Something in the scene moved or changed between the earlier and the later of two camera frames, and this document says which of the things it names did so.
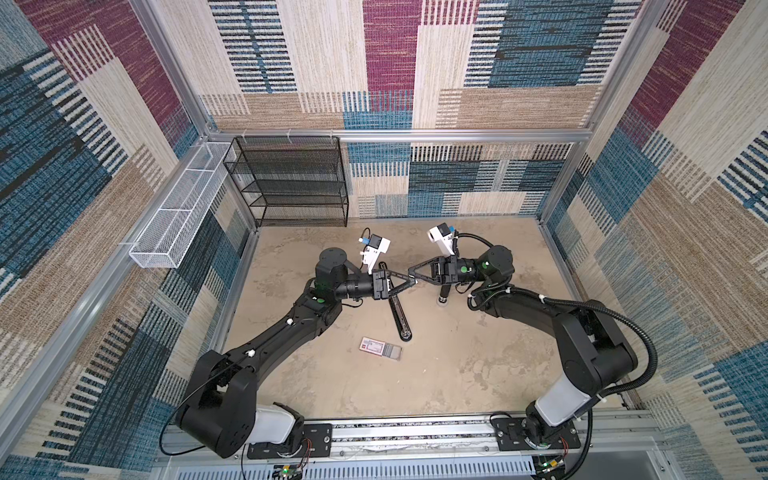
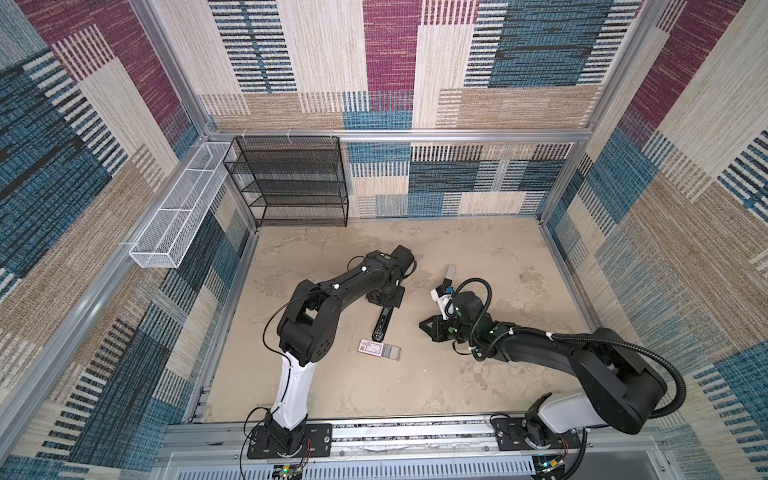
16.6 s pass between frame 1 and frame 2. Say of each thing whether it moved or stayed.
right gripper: moved
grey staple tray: stayed
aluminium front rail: stayed
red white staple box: stayed
